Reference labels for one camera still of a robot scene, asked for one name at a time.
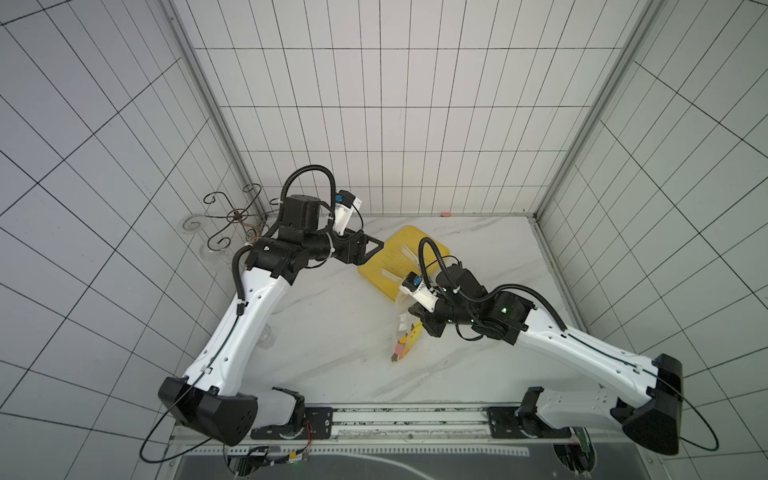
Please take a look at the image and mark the white slotted kitchen tongs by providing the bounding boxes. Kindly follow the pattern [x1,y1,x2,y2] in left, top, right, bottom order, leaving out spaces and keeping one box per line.
[380,244,420,284]

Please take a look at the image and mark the clear resealable zip bag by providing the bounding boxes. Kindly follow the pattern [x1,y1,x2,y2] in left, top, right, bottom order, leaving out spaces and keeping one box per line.
[391,312,423,362]

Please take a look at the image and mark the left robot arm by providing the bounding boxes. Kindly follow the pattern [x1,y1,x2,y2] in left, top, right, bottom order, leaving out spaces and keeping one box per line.
[158,231,384,446]

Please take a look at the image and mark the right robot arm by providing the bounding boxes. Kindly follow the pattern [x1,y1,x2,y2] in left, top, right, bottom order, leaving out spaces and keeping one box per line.
[400,264,683,456]

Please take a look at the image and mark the yellow plastic tray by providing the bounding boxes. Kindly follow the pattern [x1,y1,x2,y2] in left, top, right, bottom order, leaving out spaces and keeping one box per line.
[358,225,427,300]

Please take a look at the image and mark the metal scroll cup rack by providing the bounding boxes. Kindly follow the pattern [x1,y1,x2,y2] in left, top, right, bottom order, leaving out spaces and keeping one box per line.
[202,182,265,253]

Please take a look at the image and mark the clear glass cup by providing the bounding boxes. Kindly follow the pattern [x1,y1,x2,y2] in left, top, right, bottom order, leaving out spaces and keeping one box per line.
[256,324,276,350]

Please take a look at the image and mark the clear glass on rack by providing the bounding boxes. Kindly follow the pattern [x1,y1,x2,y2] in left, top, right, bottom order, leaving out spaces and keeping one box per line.
[177,214,208,235]

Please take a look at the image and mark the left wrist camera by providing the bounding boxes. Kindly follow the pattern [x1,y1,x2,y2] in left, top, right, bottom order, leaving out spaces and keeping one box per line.
[333,190,362,236]

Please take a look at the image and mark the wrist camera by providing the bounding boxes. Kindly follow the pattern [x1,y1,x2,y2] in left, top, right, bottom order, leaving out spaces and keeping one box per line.
[333,190,362,236]
[399,272,438,313]

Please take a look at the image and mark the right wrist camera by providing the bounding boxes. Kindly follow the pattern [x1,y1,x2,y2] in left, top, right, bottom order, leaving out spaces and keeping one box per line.
[399,272,438,313]

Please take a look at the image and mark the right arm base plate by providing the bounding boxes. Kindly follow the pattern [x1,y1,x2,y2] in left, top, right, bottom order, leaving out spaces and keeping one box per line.
[486,406,572,440]

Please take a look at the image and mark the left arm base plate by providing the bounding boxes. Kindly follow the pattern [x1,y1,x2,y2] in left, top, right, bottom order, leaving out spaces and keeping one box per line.
[250,407,335,441]

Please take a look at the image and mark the aluminium mounting rail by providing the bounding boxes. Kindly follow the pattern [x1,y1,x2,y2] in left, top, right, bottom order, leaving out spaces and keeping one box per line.
[170,401,652,448]

